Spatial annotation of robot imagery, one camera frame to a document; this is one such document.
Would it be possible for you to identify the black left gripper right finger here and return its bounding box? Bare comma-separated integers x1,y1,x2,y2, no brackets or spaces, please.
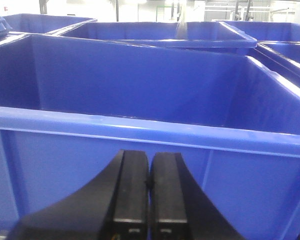
150,152,244,240

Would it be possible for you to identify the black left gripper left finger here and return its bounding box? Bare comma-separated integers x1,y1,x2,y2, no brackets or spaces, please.
6,150,149,240

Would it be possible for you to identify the blue plastic bin left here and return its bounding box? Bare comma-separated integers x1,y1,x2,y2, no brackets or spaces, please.
0,34,300,240

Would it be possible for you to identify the blue bin rear middle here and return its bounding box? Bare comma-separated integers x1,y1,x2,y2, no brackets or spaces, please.
52,21,257,55

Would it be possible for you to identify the blue bin rear left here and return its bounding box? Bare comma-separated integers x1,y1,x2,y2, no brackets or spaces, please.
3,13,95,34

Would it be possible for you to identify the blue bin rear right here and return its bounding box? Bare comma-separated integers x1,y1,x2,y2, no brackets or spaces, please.
214,20,300,83

